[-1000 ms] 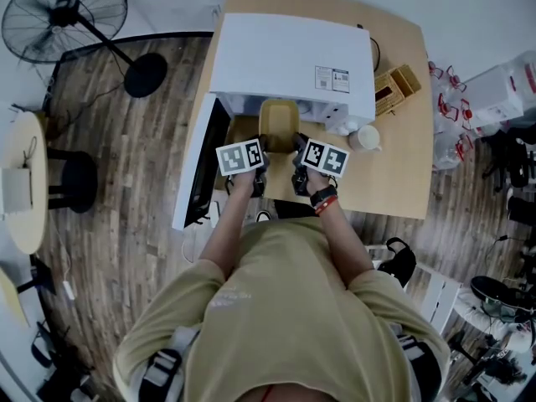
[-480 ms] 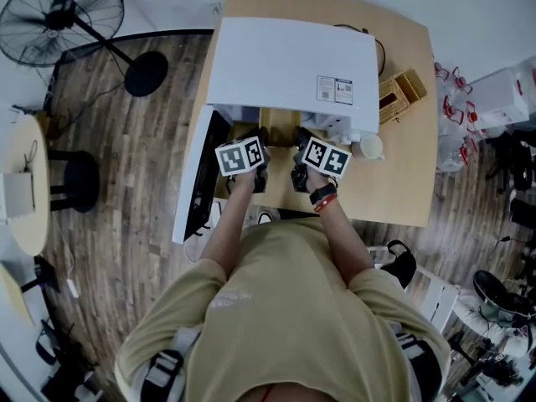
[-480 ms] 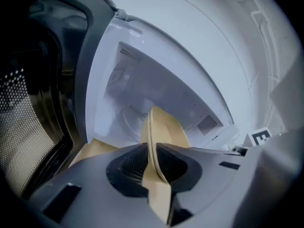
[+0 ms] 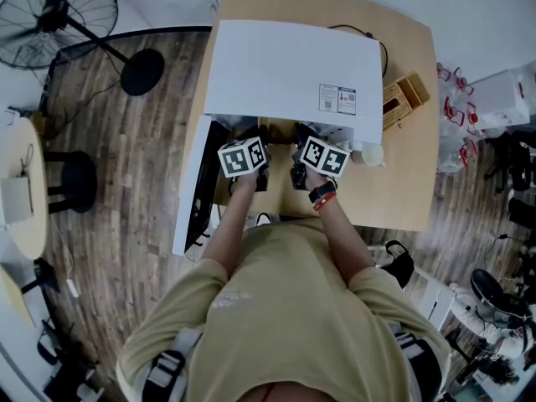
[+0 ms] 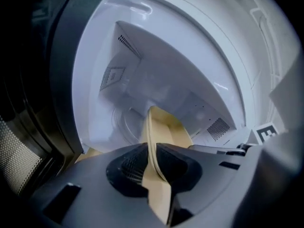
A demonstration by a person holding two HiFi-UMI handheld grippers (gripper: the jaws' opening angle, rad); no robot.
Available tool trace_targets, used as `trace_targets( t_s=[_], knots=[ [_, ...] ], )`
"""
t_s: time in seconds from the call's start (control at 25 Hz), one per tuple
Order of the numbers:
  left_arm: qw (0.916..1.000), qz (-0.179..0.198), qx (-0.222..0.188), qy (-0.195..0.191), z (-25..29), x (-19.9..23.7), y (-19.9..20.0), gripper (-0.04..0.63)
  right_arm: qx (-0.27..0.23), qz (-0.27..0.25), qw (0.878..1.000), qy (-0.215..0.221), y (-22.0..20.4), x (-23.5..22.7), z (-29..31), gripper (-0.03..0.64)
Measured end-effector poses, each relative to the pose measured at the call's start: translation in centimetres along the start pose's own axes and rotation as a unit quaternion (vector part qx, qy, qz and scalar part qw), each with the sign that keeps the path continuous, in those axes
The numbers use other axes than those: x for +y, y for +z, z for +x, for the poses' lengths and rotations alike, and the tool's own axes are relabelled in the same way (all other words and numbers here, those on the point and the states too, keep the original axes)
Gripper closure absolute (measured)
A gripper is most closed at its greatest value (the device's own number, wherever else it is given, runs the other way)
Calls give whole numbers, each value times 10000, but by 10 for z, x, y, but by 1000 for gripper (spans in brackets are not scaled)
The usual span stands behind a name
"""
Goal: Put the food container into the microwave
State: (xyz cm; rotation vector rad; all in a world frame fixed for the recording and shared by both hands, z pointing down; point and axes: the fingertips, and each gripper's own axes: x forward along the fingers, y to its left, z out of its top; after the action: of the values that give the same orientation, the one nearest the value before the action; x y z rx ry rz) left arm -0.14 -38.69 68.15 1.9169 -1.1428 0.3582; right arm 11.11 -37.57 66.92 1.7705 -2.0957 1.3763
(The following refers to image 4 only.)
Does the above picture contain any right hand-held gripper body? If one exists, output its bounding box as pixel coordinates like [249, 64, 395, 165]
[289, 122, 351, 191]

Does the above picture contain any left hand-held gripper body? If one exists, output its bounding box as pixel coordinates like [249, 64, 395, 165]
[217, 125, 271, 193]

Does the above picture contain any white microwave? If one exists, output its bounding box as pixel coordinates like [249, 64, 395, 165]
[172, 18, 385, 257]

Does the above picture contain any person's right forearm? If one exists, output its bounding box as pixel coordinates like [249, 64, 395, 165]
[307, 169, 377, 287]

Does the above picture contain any person's left forearm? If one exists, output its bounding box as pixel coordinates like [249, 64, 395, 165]
[199, 173, 261, 276]

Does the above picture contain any black wristwatch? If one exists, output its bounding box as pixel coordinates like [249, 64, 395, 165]
[308, 180, 338, 204]

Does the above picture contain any cream round cup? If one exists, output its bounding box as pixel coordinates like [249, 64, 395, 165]
[360, 142, 386, 168]

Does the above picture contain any woven tissue box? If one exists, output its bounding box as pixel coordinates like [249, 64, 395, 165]
[381, 70, 431, 132]

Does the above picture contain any black bag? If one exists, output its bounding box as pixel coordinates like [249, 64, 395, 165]
[382, 240, 416, 289]

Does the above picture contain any pile of red-clip clear containers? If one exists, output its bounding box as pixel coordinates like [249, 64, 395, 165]
[435, 61, 479, 172]

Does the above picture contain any person's beige shirt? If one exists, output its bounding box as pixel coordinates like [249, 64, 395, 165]
[115, 218, 452, 402]

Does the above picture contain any black round stool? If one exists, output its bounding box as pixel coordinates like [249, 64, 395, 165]
[43, 150, 99, 215]

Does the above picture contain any white storage box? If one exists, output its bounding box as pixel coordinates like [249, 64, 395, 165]
[466, 68, 536, 130]

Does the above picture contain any round beige side table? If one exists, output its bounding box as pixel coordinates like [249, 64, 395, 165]
[0, 114, 49, 261]

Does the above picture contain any black standing fan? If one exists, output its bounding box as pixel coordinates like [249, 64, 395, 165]
[0, 0, 166, 97]

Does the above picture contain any white paper box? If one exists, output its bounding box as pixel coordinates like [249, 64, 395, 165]
[0, 175, 34, 226]

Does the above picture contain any red bracelet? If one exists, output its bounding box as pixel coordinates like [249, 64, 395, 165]
[314, 191, 338, 212]

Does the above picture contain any black power cable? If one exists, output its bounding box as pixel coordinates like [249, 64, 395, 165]
[326, 23, 391, 78]

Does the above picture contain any grey black harness strap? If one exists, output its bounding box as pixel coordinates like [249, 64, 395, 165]
[141, 328, 203, 402]
[388, 321, 443, 402]

